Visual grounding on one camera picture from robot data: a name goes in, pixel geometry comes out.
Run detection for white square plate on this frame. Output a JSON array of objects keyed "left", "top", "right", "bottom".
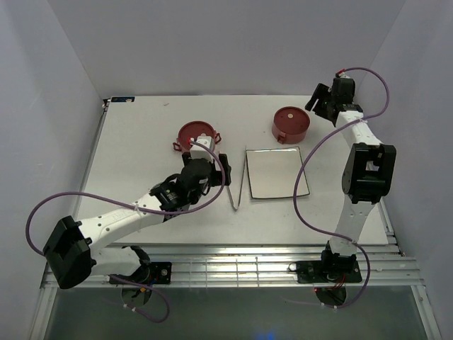
[{"left": 246, "top": 147, "right": 303, "bottom": 200}]

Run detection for pink lunch bowl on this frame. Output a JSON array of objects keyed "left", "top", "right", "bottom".
[
  {"left": 173, "top": 132, "right": 222, "bottom": 152},
  {"left": 272, "top": 124, "right": 309, "bottom": 145}
]

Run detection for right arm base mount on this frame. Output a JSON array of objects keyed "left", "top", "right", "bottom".
[{"left": 288, "top": 249, "right": 362, "bottom": 283}]

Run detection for blue corner label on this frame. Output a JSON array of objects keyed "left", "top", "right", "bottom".
[
  {"left": 110, "top": 96, "right": 135, "bottom": 103},
  {"left": 321, "top": 95, "right": 345, "bottom": 103}
]

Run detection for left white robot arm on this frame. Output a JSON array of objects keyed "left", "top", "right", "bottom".
[{"left": 42, "top": 153, "right": 231, "bottom": 289}]

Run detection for aluminium frame rail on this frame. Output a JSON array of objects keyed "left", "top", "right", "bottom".
[{"left": 144, "top": 244, "right": 424, "bottom": 288}]

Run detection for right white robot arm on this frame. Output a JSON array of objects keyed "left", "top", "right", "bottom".
[{"left": 297, "top": 71, "right": 396, "bottom": 283}]

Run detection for metal tongs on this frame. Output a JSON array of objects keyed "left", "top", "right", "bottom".
[{"left": 227, "top": 146, "right": 247, "bottom": 213}]

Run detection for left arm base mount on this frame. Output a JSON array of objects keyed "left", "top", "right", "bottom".
[{"left": 117, "top": 261, "right": 173, "bottom": 285}]

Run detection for right blue corner label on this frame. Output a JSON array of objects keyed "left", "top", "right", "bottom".
[{"left": 321, "top": 95, "right": 345, "bottom": 103}]

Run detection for left blue corner label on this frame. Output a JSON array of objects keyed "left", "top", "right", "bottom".
[{"left": 110, "top": 96, "right": 135, "bottom": 103}]

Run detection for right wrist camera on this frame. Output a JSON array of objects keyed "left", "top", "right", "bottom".
[{"left": 335, "top": 69, "right": 350, "bottom": 79}]

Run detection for dark red lid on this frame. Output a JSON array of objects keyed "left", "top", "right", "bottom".
[
  {"left": 177, "top": 120, "right": 216, "bottom": 138},
  {"left": 273, "top": 106, "right": 310, "bottom": 135}
]

